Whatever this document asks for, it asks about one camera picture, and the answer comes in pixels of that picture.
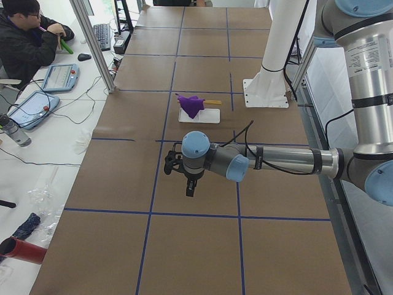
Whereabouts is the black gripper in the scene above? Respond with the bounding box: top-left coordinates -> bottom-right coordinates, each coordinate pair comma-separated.
185,172 -> 203,197

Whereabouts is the purple towel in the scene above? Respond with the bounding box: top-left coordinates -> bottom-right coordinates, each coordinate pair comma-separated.
176,93 -> 205,119

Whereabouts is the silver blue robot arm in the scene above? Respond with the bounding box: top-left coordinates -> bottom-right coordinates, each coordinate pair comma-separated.
164,1 -> 392,206

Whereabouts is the white rack base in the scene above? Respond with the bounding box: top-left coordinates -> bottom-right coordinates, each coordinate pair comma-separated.
178,108 -> 220,124

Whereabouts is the wooden rack rod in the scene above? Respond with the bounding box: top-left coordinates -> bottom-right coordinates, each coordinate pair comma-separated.
203,100 -> 222,105

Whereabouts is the crumpled white tissue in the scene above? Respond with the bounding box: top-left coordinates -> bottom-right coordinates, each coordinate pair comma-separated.
73,129 -> 92,154

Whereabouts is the clear plastic wrap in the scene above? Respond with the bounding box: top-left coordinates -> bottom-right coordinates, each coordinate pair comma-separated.
28,167 -> 65,248

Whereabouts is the black box on desk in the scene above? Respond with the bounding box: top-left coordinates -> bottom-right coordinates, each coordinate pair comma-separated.
113,31 -> 131,55

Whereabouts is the blue teach pendant upper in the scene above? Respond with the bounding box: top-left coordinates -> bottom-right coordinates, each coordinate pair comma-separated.
42,63 -> 79,93

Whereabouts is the blue teach pendant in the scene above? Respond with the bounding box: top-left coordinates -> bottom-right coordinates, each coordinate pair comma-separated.
8,91 -> 60,130
42,63 -> 79,93

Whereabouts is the black computer mouse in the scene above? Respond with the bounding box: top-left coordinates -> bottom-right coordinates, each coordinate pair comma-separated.
77,53 -> 91,61

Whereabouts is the folded dark blue umbrella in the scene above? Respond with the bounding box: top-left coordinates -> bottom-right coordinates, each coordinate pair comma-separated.
1,213 -> 41,262

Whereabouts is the black keyboard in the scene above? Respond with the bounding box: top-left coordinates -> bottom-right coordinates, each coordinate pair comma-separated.
93,23 -> 111,51

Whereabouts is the blue teach pendant lower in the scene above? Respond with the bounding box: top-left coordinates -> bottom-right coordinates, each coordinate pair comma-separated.
8,91 -> 60,130

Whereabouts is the grey water bottle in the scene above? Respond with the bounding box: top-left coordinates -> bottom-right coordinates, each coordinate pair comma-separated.
1,114 -> 31,147

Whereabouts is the red cylinder tube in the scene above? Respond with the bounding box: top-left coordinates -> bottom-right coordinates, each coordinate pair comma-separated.
1,237 -> 47,264

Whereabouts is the green object in hand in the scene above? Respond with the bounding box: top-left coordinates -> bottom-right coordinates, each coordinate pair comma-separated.
60,39 -> 74,54

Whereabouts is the seated person in black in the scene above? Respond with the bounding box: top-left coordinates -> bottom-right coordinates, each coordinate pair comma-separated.
1,0 -> 74,90

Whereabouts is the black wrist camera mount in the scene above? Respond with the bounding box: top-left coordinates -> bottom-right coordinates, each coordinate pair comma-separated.
164,142 -> 184,175

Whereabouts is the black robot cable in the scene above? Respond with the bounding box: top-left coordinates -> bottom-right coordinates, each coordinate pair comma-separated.
220,109 -> 356,176

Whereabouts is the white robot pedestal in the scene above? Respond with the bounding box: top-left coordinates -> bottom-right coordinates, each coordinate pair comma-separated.
243,0 -> 308,108

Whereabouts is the aluminium frame post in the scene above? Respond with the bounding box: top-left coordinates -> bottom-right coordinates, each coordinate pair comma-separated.
69,0 -> 115,93

